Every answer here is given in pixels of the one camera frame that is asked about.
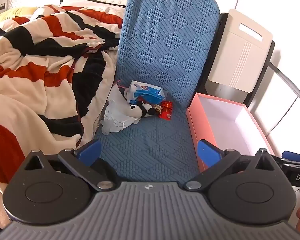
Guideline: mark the red snack packet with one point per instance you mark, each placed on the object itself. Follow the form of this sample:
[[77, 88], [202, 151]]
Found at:
[[166, 111]]

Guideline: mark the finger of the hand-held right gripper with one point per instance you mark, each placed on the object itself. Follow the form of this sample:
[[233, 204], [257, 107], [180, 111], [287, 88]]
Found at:
[[293, 155]]

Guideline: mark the panda plush toy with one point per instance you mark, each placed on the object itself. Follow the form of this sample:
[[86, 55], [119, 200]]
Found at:
[[135, 110]]

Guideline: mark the blue tissue pack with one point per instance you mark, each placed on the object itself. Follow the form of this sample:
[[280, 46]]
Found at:
[[145, 92]]

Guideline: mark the blue textured mat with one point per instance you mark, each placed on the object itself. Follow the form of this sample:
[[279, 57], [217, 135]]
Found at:
[[165, 42]]

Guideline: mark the red black white striped blanket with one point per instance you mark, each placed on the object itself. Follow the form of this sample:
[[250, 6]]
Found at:
[[39, 80]]

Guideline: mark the small candy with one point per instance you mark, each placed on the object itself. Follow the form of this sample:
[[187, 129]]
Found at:
[[157, 108]]

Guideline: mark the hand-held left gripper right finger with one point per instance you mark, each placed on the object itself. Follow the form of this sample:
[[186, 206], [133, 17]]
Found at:
[[208, 155]]

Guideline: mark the cream plastic board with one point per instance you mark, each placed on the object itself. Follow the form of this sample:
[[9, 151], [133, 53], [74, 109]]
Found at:
[[235, 55]]

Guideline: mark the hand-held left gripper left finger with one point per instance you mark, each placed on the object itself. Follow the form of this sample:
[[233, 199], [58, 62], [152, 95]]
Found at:
[[89, 151]]

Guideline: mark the white tissue paper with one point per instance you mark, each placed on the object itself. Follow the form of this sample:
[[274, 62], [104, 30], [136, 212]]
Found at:
[[114, 97]]

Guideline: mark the wall outlet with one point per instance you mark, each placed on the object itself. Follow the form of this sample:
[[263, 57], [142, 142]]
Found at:
[[2, 5]]

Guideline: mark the pink cardboard box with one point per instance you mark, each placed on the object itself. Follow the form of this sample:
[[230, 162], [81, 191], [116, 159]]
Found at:
[[197, 130]]

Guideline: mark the light blue face mask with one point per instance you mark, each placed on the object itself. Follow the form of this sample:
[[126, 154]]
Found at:
[[114, 123]]

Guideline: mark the yellow pillow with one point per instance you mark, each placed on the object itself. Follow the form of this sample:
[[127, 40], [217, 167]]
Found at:
[[12, 13]]

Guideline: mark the white pillow black trim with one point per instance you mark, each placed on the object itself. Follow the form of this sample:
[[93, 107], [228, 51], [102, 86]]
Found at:
[[89, 2]]

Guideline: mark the grey metal rail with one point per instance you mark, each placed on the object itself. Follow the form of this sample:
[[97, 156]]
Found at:
[[290, 80]]

